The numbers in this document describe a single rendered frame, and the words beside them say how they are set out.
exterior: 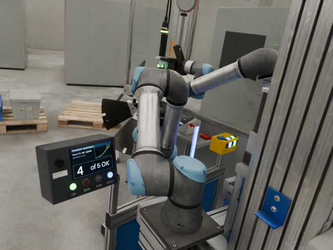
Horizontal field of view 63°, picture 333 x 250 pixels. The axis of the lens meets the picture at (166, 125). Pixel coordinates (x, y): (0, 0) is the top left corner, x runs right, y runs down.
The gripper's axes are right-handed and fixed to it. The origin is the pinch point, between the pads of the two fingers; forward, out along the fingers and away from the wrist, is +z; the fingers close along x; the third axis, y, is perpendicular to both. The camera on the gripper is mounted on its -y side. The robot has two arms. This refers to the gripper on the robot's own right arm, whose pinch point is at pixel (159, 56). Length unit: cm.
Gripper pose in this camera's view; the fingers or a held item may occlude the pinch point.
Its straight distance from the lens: 167.5
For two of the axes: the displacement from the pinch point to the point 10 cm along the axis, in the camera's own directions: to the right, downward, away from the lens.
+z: -8.0, -3.0, 5.2
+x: 5.9, -2.0, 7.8
